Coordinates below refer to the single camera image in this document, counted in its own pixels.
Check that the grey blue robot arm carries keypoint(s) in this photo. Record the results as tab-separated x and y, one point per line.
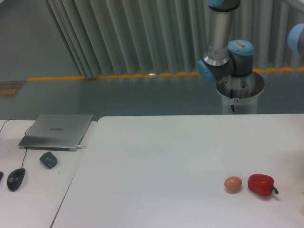
223	57

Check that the silver closed laptop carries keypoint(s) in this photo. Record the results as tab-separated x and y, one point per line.
60	132

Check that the black computer mouse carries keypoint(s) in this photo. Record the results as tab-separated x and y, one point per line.
15	179

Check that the red bell pepper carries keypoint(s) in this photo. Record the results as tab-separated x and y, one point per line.
262	185

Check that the white usb dongle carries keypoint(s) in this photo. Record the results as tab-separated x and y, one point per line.
81	146

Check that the grey pleated curtain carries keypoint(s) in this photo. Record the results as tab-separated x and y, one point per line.
130	37

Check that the brown egg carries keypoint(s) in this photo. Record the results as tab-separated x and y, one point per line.
233	183

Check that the small dark grey gadget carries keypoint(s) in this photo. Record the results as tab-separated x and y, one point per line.
49	160

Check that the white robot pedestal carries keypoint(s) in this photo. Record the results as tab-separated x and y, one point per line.
240	94

